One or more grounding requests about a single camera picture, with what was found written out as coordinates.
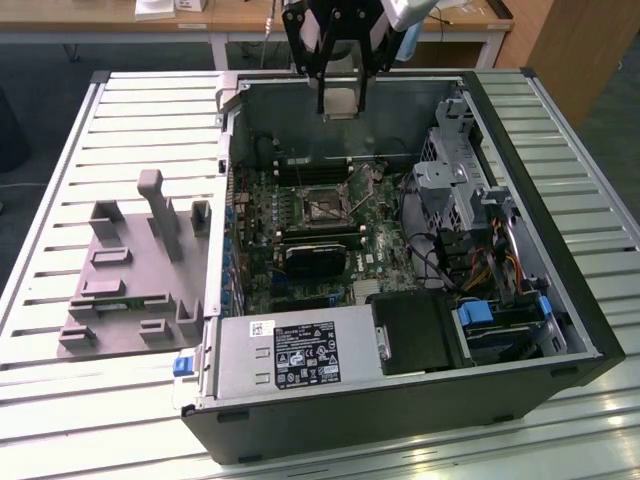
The metal drive cage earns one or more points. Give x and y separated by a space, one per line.
450 180

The small white box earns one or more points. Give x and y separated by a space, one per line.
192 5

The blue case latch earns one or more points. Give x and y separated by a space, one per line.
182 365

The silver power supply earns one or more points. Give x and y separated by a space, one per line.
235 350

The silver CPU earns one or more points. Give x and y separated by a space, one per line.
341 102

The grey parts rack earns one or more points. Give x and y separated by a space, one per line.
145 280

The black open PC case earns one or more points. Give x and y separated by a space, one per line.
350 425

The black RAM slot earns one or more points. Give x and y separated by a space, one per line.
320 230
310 167
310 178
320 239

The wooden cabinet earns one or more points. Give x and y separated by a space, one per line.
575 50

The black plastic shroud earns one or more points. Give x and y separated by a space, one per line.
415 330

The green motherboard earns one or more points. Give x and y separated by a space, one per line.
260 280

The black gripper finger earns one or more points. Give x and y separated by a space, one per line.
365 75
300 40

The black graphics card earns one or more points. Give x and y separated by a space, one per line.
315 261

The CPU socket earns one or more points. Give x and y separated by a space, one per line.
325 207

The wooden desk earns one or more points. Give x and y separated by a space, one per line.
150 30

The silver chipset heat sink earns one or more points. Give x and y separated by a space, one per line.
367 291

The hard disk in blue carrier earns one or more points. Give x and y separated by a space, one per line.
475 312

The thin locking lever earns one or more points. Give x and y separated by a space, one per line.
299 180

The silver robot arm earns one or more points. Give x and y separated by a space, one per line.
407 15

